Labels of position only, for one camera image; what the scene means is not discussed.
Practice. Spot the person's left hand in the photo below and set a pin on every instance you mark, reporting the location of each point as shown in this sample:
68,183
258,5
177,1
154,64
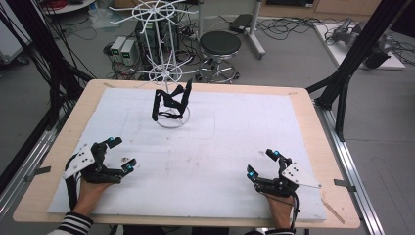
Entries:
88,196

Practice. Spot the white foam mat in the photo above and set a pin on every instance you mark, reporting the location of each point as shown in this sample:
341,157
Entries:
244,137

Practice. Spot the white floor board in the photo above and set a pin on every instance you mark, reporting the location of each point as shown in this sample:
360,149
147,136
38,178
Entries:
339,54

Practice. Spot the white round table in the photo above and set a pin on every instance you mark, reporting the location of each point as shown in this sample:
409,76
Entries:
75,7

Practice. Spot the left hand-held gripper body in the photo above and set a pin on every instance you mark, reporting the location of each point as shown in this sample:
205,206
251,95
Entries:
101,174

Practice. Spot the white stand post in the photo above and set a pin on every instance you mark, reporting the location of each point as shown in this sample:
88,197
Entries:
254,32

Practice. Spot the white panel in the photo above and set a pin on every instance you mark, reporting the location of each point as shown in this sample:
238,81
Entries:
11,42

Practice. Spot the grey metal clamp bracket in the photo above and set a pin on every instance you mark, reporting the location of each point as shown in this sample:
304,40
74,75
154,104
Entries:
344,184
37,171

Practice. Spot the grey power supply unit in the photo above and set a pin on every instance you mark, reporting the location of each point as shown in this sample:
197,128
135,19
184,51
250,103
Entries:
129,52
116,47

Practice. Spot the black computer tower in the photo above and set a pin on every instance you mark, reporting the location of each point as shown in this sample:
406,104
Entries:
143,39

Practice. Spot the black round stool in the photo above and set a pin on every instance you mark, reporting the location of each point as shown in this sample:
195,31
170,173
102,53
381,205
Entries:
220,42

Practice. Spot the black metal frame strut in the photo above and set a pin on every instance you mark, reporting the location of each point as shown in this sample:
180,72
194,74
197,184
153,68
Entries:
355,55

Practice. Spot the thin wooden stick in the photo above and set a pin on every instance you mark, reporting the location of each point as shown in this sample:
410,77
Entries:
332,210

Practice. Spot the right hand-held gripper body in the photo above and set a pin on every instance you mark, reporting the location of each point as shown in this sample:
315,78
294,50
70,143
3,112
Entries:
277,187

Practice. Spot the black flat box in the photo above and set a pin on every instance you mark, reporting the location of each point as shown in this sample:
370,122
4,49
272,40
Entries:
240,23

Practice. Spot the black bow tie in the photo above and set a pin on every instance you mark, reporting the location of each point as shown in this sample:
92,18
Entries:
156,104
186,96

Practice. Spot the person's right hand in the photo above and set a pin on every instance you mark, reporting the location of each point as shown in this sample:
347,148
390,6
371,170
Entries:
280,210

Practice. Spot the clear plastic bag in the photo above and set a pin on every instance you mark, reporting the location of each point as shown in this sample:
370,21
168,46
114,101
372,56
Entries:
101,19

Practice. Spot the aluminium rail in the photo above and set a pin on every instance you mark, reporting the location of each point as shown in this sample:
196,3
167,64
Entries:
352,169
23,169

